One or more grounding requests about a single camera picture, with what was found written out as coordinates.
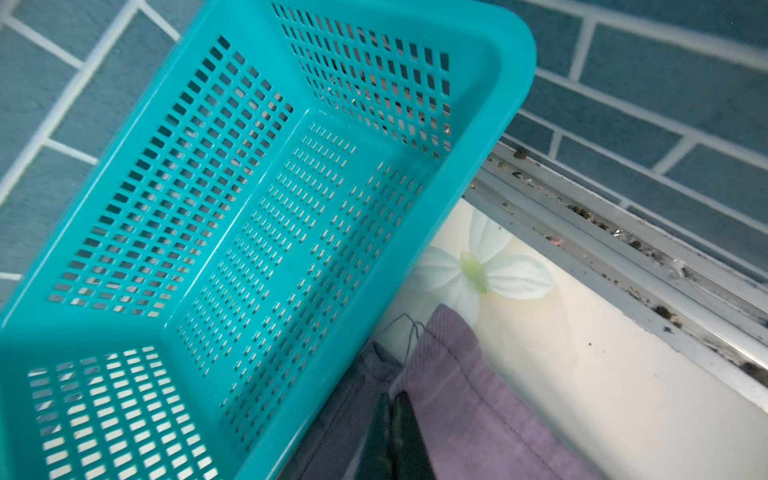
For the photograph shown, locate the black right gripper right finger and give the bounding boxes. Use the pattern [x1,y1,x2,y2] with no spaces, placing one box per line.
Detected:
[392,391,436,480]

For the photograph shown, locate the aluminium right side rail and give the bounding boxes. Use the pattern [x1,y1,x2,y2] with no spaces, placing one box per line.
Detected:
[464,145,767,410]

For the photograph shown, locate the purple trousers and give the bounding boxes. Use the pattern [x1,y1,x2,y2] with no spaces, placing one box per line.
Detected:
[280,305,597,479]

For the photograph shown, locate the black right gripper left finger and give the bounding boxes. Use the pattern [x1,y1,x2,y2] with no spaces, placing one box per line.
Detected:
[355,393,393,480]

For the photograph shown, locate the teal plastic basket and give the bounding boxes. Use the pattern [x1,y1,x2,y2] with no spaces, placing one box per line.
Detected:
[1,1,536,479]

